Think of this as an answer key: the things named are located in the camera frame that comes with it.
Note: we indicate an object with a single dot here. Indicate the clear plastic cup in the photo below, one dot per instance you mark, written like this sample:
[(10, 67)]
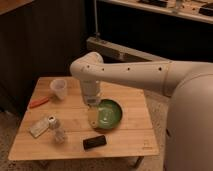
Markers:
[(59, 88)]

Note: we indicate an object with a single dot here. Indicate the green round plate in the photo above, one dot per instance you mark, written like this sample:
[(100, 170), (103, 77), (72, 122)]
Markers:
[(110, 114)]

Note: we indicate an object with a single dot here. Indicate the white rectangular packet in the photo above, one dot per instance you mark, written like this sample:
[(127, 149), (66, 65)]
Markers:
[(39, 127)]

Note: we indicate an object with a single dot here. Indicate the wooden table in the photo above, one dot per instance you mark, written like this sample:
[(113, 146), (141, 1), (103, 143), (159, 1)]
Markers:
[(134, 136)]

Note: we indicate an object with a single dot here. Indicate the metal shelf beam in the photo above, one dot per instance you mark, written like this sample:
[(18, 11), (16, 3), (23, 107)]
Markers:
[(121, 53)]

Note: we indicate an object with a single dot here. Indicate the black rectangular bar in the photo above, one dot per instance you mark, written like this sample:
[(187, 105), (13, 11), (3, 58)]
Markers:
[(94, 142)]

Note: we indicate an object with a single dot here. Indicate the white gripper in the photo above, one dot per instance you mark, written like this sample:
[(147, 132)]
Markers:
[(90, 91)]

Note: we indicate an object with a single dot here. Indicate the clear plastic bottle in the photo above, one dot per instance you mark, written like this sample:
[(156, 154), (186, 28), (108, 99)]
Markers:
[(58, 131)]

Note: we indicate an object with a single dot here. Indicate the vertical metal pole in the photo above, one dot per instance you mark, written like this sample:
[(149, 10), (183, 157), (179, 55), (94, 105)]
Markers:
[(97, 33)]

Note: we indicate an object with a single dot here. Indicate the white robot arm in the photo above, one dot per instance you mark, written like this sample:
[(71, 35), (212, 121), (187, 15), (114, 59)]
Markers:
[(188, 84)]

